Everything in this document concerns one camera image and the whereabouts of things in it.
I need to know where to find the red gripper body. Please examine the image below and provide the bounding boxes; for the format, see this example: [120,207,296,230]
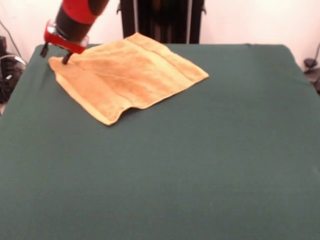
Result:
[43,19,90,55]

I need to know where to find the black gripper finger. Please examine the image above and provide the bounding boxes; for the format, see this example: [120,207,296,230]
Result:
[39,41,50,59]
[61,51,74,65]

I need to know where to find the tan terry towel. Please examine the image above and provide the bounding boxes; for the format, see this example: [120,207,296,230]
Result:
[48,31,210,126]

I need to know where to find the black floor equipment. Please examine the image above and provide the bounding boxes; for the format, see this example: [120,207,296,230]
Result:
[0,35,27,104]
[303,57,320,95]

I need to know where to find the dark green table cloth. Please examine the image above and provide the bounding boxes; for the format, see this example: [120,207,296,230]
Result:
[0,43,320,240]

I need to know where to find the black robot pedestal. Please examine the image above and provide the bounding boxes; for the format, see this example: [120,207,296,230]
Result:
[115,0,207,45]

